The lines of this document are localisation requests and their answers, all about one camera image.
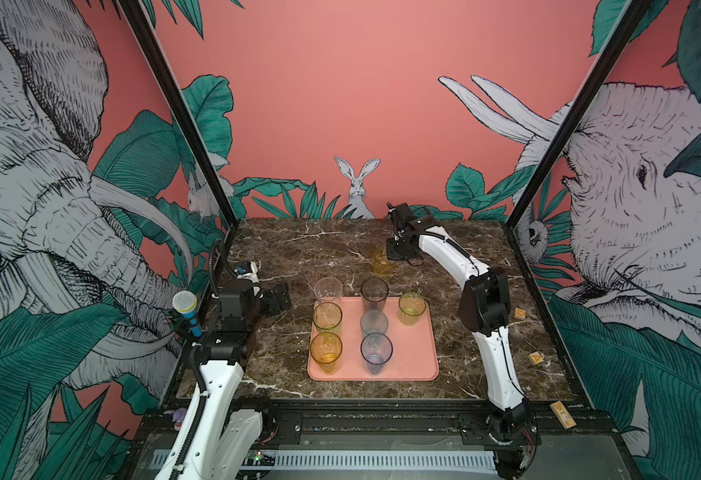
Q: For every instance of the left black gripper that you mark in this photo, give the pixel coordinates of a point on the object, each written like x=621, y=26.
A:
x=272, y=306

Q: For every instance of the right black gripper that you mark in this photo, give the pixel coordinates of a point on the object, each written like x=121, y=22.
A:
x=392, y=253

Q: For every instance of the yellow short glass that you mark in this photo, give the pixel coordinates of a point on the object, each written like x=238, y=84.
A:
x=381, y=265

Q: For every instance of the dark brown glass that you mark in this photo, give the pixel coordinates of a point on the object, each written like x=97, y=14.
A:
x=374, y=293

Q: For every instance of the green short glass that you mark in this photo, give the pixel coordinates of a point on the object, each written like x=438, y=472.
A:
x=411, y=306

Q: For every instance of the teal wine glass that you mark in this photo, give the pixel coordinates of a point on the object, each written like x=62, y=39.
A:
x=372, y=322

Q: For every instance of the light green tall glass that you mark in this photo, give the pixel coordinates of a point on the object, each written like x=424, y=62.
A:
x=327, y=318

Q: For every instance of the clear glass tumbler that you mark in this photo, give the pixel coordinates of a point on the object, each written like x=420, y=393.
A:
x=329, y=289

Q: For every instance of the amber tall glass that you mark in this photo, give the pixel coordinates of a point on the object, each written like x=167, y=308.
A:
x=326, y=349

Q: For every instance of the grey tall glass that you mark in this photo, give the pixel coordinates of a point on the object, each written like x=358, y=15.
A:
x=376, y=350

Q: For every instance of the pink square tray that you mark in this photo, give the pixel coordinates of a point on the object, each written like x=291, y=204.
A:
x=413, y=358

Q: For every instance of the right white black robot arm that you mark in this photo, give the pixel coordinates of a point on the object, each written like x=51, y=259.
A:
x=483, y=309

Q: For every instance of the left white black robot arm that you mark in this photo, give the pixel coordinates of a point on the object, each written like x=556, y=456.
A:
x=213, y=442

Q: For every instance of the blue yellow toy microphone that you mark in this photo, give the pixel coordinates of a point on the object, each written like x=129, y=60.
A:
x=186, y=304

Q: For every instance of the small purple toy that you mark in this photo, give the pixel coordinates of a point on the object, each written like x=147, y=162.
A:
x=178, y=417

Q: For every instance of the white ventilation grille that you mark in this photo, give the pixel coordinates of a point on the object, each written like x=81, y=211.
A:
x=346, y=460

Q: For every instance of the yellow tag label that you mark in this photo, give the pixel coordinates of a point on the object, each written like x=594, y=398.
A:
x=562, y=415

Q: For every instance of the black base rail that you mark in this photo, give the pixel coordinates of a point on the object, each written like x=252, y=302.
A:
x=287, y=421

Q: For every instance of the left black frame post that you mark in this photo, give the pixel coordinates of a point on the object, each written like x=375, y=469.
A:
x=139, y=23

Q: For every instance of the black frame post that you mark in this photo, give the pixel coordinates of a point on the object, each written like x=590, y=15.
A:
x=619, y=36
x=139, y=23

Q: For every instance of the right black frame post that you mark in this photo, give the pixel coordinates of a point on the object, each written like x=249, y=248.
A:
x=619, y=36

